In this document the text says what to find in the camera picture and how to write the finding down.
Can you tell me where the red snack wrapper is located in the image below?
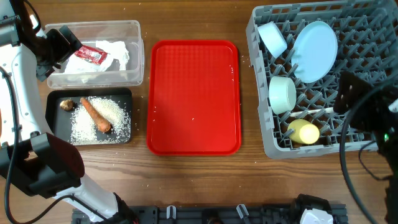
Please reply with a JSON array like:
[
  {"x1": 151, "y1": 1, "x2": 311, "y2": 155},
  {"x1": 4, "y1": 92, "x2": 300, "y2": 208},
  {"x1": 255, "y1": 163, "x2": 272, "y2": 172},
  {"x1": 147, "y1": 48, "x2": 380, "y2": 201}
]
[{"x1": 75, "y1": 45, "x2": 108, "y2": 65}]

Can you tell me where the white plastic spoon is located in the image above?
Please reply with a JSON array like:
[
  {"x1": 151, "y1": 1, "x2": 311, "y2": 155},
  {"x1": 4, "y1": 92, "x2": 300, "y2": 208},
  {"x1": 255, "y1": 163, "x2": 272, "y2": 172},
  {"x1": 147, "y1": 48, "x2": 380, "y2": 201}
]
[{"x1": 290, "y1": 107, "x2": 333, "y2": 118}]

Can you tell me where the white tissue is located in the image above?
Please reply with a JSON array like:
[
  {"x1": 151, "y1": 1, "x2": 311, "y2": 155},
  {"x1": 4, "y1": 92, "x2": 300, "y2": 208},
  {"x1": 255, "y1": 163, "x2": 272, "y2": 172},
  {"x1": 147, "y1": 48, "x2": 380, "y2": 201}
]
[{"x1": 64, "y1": 40, "x2": 129, "y2": 73}]

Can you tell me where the brown food scrap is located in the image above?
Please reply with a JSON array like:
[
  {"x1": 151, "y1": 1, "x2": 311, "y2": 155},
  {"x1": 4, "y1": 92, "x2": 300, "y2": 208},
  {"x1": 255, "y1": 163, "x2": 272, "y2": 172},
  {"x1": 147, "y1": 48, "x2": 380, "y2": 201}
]
[{"x1": 60, "y1": 99, "x2": 75, "y2": 111}]

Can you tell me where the yellow plastic cup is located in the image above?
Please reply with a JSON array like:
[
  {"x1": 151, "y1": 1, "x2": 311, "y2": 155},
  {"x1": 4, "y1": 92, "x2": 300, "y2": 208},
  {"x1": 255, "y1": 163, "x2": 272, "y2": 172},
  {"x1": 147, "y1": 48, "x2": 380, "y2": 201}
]
[{"x1": 287, "y1": 119, "x2": 320, "y2": 144}]

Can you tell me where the light blue plate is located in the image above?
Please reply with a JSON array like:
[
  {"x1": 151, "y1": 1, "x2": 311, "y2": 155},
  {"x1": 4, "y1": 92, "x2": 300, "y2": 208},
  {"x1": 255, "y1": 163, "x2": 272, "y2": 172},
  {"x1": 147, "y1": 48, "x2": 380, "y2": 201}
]
[{"x1": 291, "y1": 21, "x2": 338, "y2": 83}]

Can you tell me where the mint green bowl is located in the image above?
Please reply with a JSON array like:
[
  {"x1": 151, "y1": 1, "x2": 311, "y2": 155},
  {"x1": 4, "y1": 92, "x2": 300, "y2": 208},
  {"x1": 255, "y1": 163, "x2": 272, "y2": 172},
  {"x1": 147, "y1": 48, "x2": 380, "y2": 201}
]
[{"x1": 269, "y1": 76, "x2": 297, "y2": 114}]

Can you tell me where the white rice pile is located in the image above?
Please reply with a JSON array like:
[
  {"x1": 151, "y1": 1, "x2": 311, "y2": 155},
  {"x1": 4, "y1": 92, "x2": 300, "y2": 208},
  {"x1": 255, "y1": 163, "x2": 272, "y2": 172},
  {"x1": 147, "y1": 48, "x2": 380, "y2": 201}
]
[{"x1": 68, "y1": 96, "x2": 131, "y2": 146}]

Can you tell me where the orange carrot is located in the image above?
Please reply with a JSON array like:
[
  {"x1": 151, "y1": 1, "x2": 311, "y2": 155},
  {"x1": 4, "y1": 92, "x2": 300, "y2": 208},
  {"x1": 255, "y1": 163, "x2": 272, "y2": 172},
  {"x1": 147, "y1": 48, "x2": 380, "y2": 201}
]
[{"x1": 80, "y1": 97, "x2": 111, "y2": 133}]

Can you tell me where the light blue bowl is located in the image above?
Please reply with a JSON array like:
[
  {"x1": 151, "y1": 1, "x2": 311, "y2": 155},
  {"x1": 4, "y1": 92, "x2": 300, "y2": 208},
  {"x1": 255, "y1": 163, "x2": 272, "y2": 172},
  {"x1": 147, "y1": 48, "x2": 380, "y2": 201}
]
[{"x1": 258, "y1": 22, "x2": 287, "y2": 58}]

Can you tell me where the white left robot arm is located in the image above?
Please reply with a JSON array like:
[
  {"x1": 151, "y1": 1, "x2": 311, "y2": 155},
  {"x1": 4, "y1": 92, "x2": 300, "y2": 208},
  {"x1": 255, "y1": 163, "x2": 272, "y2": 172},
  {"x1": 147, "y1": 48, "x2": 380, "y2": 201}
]
[{"x1": 1, "y1": 1, "x2": 139, "y2": 223}]

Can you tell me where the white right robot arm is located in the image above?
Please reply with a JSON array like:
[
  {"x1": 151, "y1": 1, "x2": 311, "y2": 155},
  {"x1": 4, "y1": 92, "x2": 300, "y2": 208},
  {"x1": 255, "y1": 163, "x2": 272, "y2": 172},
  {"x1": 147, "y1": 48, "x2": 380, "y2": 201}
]
[{"x1": 279, "y1": 71, "x2": 397, "y2": 219}]

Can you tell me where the clear plastic waste bin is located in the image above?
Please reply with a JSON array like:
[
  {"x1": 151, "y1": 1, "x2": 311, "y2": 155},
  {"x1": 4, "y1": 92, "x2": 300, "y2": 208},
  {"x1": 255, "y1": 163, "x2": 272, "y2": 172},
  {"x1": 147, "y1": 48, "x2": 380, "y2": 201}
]
[{"x1": 45, "y1": 20, "x2": 145, "y2": 89}]

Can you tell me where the black waste tray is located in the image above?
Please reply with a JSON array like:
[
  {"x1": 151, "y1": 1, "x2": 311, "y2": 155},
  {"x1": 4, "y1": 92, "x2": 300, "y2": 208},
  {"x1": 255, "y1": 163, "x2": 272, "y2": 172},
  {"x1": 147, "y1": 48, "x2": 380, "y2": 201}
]
[{"x1": 45, "y1": 88, "x2": 132, "y2": 143}]

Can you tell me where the gray dishwasher rack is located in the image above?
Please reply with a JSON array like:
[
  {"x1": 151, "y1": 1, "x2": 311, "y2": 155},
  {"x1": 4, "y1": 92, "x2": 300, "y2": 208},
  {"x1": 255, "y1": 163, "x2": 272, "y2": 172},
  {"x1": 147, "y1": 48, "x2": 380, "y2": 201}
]
[{"x1": 246, "y1": 1, "x2": 397, "y2": 159}]

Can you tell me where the red serving tray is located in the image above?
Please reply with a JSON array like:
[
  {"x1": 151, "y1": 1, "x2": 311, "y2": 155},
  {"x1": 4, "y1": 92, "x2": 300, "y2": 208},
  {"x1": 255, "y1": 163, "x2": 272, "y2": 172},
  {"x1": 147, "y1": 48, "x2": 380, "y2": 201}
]
[{"x1": 147, "y1": 40, "x2": 241, "y2": 156}]

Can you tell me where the black mounting rail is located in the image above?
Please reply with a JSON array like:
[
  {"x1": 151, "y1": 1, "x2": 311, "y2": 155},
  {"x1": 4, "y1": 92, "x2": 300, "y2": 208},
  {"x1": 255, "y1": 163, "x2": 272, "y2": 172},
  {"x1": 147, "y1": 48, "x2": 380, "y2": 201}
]
[{"x1": 71, "y1": 203, "x2": 348, "y2": 224}]

